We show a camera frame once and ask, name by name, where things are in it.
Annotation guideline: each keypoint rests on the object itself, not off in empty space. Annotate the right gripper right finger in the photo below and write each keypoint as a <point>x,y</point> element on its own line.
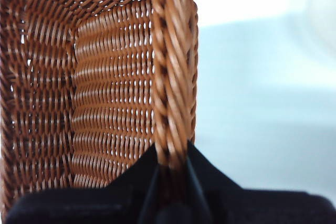
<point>262,208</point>

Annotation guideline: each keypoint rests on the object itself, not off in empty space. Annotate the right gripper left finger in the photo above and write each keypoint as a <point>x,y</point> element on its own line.
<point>78,208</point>

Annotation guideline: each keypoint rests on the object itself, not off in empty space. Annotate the brown wicker basket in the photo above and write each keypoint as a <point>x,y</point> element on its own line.
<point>105,77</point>

